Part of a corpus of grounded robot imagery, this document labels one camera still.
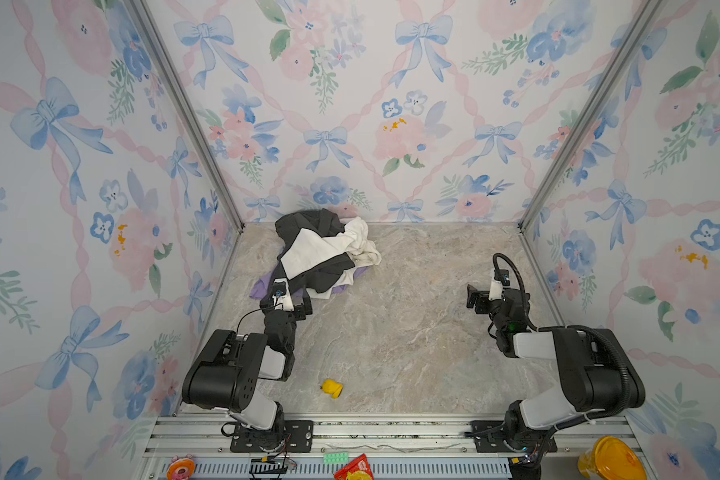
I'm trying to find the purple printed t-shirt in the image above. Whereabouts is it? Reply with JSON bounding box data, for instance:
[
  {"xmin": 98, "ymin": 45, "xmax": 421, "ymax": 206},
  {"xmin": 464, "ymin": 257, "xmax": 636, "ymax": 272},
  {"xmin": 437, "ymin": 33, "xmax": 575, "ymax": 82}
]
[{"xmin": 248, "ymin": 263, "xmax": 370, "ymax": 301}]

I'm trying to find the white cloth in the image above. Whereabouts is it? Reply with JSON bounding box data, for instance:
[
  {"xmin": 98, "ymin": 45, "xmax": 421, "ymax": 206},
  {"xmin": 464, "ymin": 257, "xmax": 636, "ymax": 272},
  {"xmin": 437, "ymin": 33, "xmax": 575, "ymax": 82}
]
[{"xmin": 281, "ymin": 217, "xmax": 382, "ymax": 299}]

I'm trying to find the black cloth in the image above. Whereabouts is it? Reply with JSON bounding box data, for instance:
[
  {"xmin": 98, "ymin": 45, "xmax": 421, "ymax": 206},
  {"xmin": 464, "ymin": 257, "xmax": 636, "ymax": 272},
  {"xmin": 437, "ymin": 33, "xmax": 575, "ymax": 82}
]
[{"xmin": 270, "ymin": 209, "xmax": 354, "ymax": 292}]

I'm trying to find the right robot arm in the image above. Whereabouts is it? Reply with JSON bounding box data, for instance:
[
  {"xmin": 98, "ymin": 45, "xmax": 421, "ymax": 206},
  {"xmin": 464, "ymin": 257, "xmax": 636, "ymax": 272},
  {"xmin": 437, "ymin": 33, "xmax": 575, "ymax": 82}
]
[{"xmin": 465, "ymin": 285, "xmax": 646, "ymax": 463}]

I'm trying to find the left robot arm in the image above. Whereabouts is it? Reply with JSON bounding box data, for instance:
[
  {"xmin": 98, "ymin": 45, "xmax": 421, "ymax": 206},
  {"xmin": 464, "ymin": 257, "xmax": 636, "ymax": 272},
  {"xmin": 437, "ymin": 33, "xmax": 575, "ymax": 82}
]
[{"xmin": 182, "ymin": 295, "xmax": 314, "ymax": 455}]

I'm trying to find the small yellow toy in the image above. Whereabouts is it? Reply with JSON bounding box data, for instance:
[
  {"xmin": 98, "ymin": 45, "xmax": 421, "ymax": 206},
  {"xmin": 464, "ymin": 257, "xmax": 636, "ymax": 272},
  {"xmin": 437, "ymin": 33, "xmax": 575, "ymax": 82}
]
[{"xmin": 321, "ymin": 379, "xmax": 344, "ymax": 399}]

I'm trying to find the green connector block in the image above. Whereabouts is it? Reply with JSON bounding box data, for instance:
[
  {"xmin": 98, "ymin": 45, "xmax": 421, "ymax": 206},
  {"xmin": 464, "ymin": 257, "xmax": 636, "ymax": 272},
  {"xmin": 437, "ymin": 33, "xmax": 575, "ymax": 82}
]
[{"xmin": 323, "ymin": 452, "xmax": 349, "ymax": 465}]

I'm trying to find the yellow lidded container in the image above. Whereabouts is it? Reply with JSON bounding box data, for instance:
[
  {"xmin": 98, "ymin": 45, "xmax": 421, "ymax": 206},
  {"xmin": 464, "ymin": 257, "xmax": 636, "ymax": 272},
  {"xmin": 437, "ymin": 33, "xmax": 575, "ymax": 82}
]
[{"xmin": 577, "ymin": 436, "xmax": 647, "ymax": 480}]

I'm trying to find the red snack packet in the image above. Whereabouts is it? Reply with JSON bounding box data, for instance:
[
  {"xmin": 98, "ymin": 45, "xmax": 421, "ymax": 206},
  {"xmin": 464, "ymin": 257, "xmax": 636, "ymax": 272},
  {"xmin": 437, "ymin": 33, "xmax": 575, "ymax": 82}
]
[{"xmin": 334, "ymin": 454, "xmax": 374, "ymax": 480}]

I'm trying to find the pink round toy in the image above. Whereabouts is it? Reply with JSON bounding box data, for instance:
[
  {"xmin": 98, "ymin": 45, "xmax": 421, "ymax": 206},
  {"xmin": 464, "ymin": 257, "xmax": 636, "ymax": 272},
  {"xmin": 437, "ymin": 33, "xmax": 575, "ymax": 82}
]
[{"xmin": 165, "ymin": 455, "xmax": 197, "ymax": 480}]

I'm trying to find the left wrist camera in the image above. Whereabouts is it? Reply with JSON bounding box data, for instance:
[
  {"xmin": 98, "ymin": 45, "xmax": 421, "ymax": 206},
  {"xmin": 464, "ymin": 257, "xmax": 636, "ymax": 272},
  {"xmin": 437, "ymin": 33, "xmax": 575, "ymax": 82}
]
[{"xmin": 270, "ymin": 278, "xmax": 290, "ymax": 299}]

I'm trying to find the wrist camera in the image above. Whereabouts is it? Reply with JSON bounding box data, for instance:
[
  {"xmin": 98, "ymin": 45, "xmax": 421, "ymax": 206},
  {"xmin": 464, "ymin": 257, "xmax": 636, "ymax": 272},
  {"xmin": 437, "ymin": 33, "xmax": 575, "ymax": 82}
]
[
  {"xmin": 489, "ymin": 268, "xmax": 510, "ymax": 301},
  {"xmin": 270, "ymin": 278, "xmax": 290, "ymax": 299}
]

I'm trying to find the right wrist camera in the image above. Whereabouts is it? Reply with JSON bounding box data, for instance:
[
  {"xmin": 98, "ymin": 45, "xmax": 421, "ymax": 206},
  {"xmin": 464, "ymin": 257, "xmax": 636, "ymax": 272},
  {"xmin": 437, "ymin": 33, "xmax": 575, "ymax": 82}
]
[{"xmin": 489, "ymin": 268, "xmax": 510, "ymax": 301}]

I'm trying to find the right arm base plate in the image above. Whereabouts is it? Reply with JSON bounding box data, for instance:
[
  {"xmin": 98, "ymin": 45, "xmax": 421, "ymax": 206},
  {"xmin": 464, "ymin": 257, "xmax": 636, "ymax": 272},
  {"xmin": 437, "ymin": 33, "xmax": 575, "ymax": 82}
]
[{"xmin": 464, "ymin": 420, "xmax": 546, "ymax": 454}]

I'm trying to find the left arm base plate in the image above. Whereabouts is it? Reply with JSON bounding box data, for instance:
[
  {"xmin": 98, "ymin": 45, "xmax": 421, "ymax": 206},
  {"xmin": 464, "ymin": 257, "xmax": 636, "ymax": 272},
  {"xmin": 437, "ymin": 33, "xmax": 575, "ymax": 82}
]
[{"xmin": 222, "ymin": 420, "xmax": 314, "ymax": 454}]

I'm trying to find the aluminium rail frame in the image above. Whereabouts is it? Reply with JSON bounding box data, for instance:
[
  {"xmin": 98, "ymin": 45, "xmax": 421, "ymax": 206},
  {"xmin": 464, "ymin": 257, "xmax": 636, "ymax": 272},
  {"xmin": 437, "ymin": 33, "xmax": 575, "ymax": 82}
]
[{"xmin": 133, "ymin": 413, "xmax": 658, "ymax": 480}]

